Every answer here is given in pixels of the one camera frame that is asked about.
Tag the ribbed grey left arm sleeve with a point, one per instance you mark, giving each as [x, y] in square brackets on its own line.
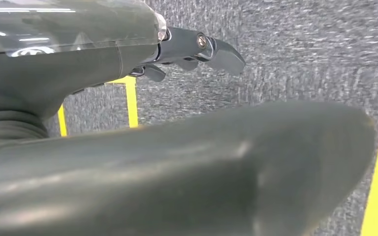
[6, 130]

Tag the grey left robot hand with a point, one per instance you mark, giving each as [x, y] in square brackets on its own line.
[62, 75]

